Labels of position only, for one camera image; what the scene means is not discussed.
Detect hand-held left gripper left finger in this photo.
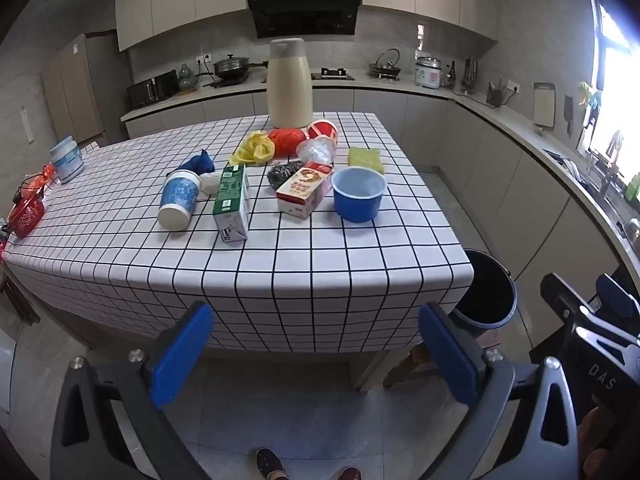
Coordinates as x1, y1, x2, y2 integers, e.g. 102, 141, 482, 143
50, 301, 215, 480

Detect blue white paper cup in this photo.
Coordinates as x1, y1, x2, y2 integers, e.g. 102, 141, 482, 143
157, 169, 202, 232

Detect dark plastic bucket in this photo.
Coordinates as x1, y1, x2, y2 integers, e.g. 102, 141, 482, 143
452, 248, 518, 330

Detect beige refrigerator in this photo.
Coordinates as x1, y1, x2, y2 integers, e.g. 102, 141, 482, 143
42, 33, 106, 147

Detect blue cloth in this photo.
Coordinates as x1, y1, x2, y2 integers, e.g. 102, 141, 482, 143
178, 148, 216, 176

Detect kitchen window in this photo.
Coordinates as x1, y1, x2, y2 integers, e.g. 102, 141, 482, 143
577, 0, 640, 196

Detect beige kitchen counter cabinets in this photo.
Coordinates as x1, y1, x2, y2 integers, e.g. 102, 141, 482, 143
121, 71, 640, 311

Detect metal utensil holder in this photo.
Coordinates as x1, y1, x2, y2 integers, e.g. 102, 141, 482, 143
460, 57, 480, 95

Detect metal kitchen faucet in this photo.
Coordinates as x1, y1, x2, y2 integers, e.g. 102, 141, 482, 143
587, 152, 622, 196

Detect red gift bag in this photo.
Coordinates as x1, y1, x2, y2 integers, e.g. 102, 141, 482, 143
8, 194, 46, 239

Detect red plastic bag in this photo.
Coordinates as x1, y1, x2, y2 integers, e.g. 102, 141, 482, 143
268, 127, 307, 157

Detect white cutting board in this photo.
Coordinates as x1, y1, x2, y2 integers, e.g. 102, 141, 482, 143
532, 82, 556, 129

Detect red white carton box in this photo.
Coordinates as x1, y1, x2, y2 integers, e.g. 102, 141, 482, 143
275, 160, 335, 220

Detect green white milk carton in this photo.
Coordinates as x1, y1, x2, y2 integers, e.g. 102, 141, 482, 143
212, 163, 251, 244

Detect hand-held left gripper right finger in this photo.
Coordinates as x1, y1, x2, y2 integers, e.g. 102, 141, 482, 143
419, 302, 581, 480

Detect wooden stool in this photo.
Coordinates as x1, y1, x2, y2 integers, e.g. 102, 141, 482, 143
384, 329, 498, 390

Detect yellow green sponge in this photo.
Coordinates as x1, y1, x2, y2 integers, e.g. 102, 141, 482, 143
348, 146, 387, 174

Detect white blue plastic tub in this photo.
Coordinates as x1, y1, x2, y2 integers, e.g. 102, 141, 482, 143
49, 136, 85, 184

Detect black range hood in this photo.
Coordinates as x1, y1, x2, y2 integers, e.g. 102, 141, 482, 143
245, 0, 364, 39

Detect black lidded pot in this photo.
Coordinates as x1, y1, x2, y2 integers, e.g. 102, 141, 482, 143
213, 53, 269, 81

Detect white checkered tablecloth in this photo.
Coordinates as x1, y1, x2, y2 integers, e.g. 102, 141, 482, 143
4, 111, 475, 356

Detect white rice cooker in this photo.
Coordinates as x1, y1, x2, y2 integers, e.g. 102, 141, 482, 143
414, 52, 444, 90

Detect red and white can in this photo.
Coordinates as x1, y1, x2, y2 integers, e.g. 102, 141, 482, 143
307, 119, 340, 147

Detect black microwave oven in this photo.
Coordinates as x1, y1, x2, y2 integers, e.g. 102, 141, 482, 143
126, 69, 180, 110

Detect person's right hand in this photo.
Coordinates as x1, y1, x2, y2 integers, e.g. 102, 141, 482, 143
580, 395, 640, 480

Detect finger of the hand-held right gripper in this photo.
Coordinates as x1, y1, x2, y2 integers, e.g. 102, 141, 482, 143
595, 274, 640, 331
541, 272, 608, 333

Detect blue plastic bowl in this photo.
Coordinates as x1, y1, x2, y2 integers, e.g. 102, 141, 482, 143
332, 166, 387, 224

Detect cream thermos jug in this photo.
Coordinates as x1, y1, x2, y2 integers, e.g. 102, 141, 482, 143
266, 38, 315, 129

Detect yellow plastic bag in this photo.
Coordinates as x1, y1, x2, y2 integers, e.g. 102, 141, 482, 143
229, 130, 276, 166

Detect steel kitchen sink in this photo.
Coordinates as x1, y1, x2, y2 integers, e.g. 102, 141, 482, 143
545, 147, 640, 246

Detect steel wool scrubber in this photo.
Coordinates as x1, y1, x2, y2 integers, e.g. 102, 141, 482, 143
266, 159, 305, 192

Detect clear plastic bag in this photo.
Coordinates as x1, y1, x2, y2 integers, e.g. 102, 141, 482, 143
296, 138, 337, 166

